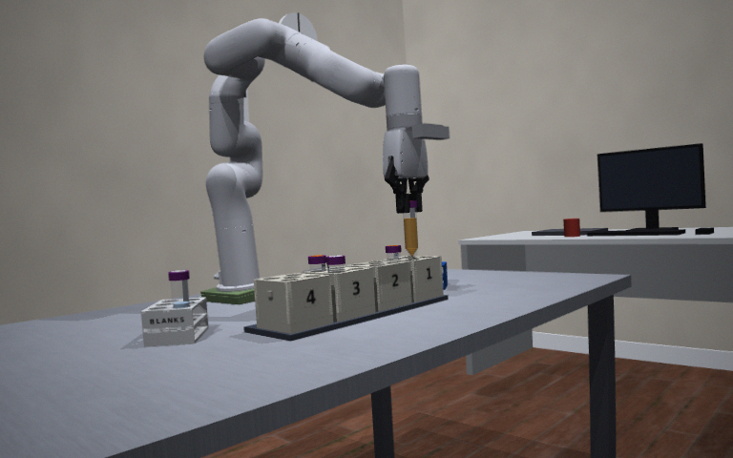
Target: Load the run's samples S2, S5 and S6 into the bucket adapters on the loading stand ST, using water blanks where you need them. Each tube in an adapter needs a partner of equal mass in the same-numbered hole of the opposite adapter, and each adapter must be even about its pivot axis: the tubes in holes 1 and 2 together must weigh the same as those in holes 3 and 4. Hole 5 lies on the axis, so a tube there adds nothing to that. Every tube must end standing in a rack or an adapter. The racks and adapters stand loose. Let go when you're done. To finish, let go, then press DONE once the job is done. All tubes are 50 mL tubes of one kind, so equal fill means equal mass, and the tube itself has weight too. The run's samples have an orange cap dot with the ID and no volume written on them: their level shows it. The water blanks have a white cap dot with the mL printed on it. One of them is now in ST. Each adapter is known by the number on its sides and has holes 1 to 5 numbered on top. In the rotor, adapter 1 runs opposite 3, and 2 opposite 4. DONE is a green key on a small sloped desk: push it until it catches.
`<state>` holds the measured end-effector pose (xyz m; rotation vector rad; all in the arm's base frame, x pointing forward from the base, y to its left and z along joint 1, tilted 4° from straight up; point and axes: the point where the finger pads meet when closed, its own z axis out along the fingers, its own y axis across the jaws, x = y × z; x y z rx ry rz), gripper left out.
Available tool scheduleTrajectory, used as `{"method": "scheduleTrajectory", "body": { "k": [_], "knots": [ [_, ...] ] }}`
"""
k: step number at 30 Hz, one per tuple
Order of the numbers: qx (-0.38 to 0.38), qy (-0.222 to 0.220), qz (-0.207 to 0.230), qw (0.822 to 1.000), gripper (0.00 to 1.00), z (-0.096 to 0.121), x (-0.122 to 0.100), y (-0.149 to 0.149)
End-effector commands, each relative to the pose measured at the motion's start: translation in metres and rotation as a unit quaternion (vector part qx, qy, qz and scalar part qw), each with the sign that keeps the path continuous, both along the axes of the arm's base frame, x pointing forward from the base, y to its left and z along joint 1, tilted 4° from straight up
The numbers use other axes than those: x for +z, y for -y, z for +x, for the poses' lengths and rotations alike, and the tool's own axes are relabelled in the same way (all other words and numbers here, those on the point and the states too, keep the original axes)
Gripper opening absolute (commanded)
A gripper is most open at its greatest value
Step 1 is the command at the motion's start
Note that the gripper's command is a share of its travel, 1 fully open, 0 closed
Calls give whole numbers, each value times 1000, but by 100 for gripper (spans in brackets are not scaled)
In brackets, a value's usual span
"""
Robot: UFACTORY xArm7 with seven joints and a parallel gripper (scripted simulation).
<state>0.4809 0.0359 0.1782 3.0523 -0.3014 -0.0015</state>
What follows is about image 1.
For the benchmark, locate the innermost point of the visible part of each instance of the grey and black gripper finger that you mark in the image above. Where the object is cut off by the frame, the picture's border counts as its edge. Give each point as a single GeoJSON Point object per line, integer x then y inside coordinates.
{"type": "Point", "coordinates": [402, 199]}
{"type": "Point", "coordinates": [416, 190]}

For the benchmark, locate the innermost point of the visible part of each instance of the blue tube rack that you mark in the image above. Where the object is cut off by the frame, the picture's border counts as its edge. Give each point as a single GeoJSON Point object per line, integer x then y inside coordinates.
{"type": "Point", "coordinates": [445, 278]}

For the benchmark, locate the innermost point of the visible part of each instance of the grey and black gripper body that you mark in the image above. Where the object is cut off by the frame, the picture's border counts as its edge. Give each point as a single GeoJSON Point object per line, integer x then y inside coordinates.
{"type": "Point", "coordinates": [410, 154]}

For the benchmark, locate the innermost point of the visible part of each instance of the white tube rack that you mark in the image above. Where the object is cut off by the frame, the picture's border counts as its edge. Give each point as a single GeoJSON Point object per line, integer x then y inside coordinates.
{"type": "Point", "coordinates": [170, 326]}

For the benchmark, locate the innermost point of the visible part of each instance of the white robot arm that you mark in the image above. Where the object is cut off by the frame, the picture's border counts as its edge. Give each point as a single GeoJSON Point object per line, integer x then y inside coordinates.
{"type": "Point", "coordinates": [240, 52]}

